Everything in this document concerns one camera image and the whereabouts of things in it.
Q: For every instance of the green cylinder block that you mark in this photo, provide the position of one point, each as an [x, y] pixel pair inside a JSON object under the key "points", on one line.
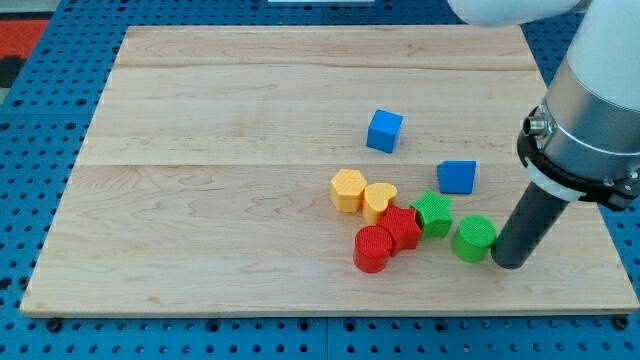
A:
{"points": [[473, 238]]}

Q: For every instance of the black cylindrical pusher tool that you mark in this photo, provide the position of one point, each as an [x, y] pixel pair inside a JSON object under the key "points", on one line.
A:
{"points": [[531, 219]]}

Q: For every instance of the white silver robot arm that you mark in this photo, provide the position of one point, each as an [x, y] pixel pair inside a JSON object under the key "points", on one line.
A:
{"points": [[582, 141]]}

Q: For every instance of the red star block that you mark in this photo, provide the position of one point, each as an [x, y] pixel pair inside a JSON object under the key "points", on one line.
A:
{"points": [[401, 224]]}

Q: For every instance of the yellow heart block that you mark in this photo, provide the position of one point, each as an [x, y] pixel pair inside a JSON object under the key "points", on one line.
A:
{"points": [[377, 198]]}

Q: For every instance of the blue cube block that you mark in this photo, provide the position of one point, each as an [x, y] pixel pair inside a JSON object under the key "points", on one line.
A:
{"points": [[383, 131]]}

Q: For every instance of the blue triangle block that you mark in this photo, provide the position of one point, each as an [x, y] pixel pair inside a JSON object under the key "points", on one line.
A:
{"points": [[456, 176]]}

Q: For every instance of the red cylinder block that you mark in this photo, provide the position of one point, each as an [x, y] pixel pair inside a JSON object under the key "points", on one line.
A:
{"points": [[372, 248]]}

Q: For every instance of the green star block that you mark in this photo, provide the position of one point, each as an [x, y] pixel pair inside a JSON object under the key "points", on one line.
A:
{"points": [[433, 214]]}

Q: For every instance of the yellow hexagon block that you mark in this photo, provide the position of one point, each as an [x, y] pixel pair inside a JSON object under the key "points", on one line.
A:
{"points": [[347, 190]]}

